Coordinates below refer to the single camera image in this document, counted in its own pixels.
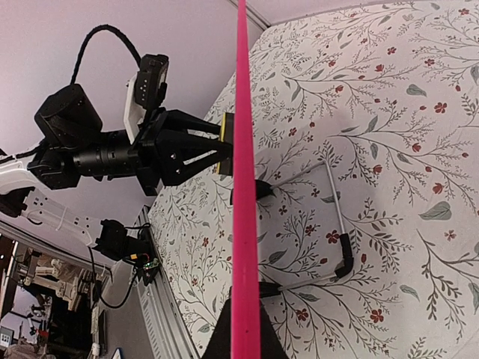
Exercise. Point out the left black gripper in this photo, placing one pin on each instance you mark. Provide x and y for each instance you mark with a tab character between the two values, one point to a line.
164	153

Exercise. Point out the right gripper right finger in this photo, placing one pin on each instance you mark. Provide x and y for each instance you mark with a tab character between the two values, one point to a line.
271	347

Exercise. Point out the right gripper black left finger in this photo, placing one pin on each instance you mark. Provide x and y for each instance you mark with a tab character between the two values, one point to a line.
219	346

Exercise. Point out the pink-framed whiteboard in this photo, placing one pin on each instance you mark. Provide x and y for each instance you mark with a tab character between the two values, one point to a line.
245	303

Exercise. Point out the yellow bone-shaped eraser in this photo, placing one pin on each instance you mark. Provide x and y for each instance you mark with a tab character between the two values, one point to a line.
225	166

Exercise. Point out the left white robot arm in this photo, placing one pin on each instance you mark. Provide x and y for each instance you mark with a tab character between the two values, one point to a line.
74	146

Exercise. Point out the black whiteboard stand foot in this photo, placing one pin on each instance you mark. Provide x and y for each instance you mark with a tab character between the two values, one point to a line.
263	189

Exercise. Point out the front aluminium rail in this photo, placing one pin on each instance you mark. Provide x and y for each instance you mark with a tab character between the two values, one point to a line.
165	327

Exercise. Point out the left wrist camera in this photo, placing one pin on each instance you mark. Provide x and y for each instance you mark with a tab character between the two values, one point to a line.
146	91

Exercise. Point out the whiteboard wire easel stand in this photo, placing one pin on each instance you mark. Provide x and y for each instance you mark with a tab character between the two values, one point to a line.
301	235

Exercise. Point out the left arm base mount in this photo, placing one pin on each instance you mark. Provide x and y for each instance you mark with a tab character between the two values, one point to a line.
133	245

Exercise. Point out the left aluminium frame post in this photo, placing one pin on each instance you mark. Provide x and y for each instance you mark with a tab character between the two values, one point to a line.
254	16

